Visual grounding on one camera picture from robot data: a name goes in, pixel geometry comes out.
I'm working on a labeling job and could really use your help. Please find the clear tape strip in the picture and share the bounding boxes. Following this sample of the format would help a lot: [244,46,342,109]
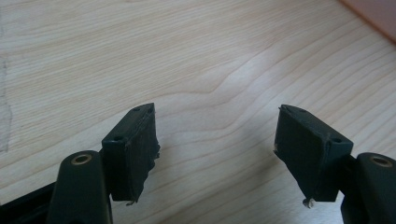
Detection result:
[0,57,13,153]

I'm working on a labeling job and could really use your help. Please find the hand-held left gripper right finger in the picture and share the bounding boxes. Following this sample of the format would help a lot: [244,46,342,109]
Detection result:
[273,104,355,209]

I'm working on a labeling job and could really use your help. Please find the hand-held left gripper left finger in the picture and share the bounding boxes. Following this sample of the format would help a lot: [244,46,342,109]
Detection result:
[101,103,162,206]

